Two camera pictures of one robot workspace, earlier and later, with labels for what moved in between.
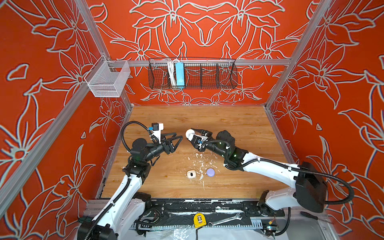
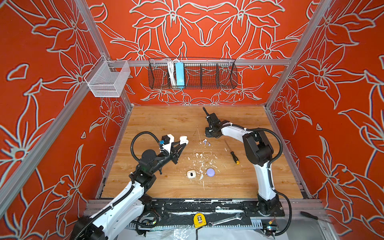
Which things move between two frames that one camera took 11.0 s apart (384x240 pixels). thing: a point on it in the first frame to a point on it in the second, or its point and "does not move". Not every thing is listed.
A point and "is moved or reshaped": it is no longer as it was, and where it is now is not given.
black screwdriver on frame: x=314 y=217 does not move
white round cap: x=189 y=134 is moved or reshaped
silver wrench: x=236 y=216 does not move
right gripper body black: x=199 y=150 to x=209 y=132
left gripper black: x=169 y=148 to x=174 y=155
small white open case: x=191 y=174 does not move
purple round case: x=210 y=172 does not move
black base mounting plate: x=180 y=213 does not move
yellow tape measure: x=199 y=220 does not move
